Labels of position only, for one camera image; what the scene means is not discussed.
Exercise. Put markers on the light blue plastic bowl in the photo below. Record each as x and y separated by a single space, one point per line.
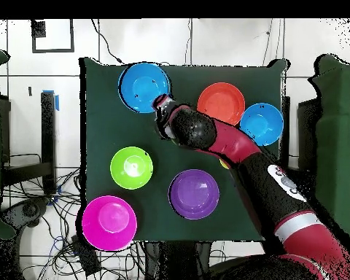
262 122
143 86

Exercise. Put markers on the orange plastic bowl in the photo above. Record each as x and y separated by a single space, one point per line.
221 99

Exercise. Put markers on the yellow plastic cup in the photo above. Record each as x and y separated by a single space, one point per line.
223 164

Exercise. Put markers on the purple plastic bowl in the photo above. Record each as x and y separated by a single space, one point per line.
194 194

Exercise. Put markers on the large magenta plastic bowl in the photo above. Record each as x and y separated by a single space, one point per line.
109 223

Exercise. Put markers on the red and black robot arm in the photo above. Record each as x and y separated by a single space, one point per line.
265 189

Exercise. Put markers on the dark green tablecloth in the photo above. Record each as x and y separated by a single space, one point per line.
105 128

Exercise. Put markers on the green plastic bowl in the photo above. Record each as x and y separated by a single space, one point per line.
131 168

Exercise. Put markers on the blue tape strip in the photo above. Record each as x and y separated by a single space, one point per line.
57 102

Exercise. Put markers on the black metal stand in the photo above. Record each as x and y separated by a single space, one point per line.
307 131
48 131

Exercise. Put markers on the black power box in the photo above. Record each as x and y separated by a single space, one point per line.
87 259

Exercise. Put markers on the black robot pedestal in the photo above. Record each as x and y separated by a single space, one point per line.
178 262

